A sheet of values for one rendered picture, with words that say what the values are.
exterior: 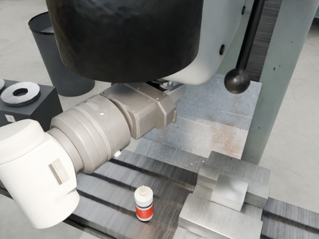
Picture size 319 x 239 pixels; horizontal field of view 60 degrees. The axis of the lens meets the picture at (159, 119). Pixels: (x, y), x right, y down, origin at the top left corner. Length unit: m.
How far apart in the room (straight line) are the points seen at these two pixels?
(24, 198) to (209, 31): 0.27
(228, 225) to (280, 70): 0.44
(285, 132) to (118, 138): 2.07
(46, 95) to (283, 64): 0.62
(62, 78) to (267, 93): 1.95
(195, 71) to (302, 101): 2.46
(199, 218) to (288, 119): 2.00
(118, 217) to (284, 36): 0.60
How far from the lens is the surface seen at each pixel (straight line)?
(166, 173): 0.76
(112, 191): 0.73
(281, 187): 1.99
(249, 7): 0.48
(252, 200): 0.64
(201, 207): 0.58
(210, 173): 0.63
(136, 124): 0.38
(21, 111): 0.73
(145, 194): 0.61
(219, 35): 0.31
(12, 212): 1.94
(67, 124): 0.35
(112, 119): 0.36
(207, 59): 0.31
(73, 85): 2.54
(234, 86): 0.32
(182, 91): 0.46
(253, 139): 0.98
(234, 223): 0.57
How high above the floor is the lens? 1.51
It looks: 42 degrees down
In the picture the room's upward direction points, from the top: straight up
